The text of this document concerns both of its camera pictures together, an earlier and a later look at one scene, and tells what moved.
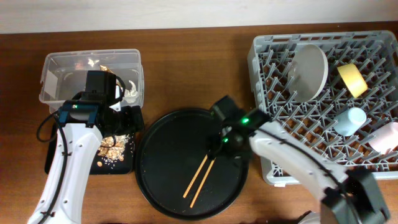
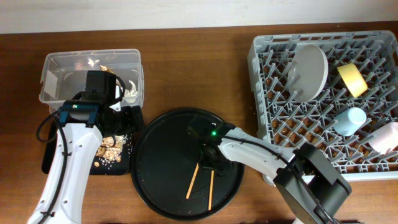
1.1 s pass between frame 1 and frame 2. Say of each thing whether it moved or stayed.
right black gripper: moved
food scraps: moved
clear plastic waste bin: stayed
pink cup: stayed
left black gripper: stayed
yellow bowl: stayed
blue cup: stayed
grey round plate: stayed
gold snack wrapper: stayed
